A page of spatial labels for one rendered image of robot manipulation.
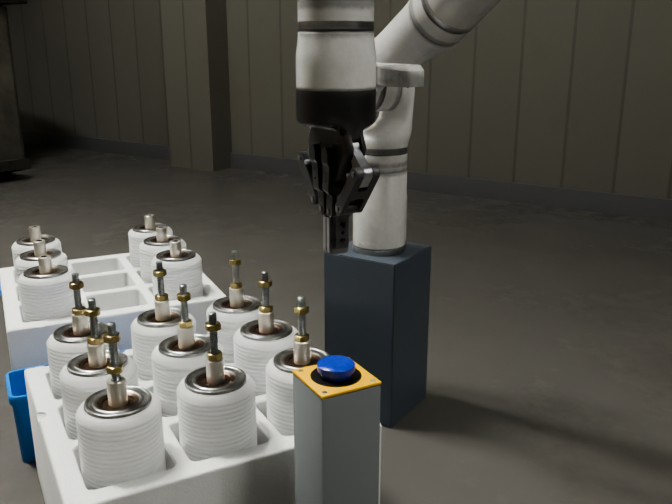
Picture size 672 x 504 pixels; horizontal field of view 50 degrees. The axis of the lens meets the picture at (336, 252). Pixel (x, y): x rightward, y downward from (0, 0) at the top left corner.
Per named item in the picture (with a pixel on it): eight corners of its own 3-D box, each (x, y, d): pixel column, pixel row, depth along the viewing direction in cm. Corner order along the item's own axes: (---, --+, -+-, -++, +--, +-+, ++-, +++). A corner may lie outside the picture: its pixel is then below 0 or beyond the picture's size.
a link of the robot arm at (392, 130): (391, 53, 125) (389, 153, 129) (343, 53, 120) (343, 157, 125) (423, 54, 117) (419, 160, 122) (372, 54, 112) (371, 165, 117)
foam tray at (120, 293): (182, 317, 178) (177, 246, 173) (231, 382, 144) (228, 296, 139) (9, 345, 162) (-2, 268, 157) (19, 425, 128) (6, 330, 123)
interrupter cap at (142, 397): (92, 428, 79) (91, 422, 79) (77, 399, 85) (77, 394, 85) (160, 410, 83) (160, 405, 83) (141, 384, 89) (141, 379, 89)
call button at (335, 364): (343, 368, 79) (343, 351, 79) (361, 383, 76) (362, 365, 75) (310, 376, 77) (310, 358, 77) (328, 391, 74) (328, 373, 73)
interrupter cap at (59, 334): (105, 321, 109) (104, 317, 109) (113, 339, 102) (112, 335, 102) (51, 329, 106) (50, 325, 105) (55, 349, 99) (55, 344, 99)
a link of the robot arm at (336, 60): (429, 88, 68) (432, 19, 66) (322, 93, 63) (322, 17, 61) (378, 83, 75) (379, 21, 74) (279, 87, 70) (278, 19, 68)
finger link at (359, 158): (341, 135, 66) (332, 150, 68) (358, 177, 64) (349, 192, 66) (364, 134, 67) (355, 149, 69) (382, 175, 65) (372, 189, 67)
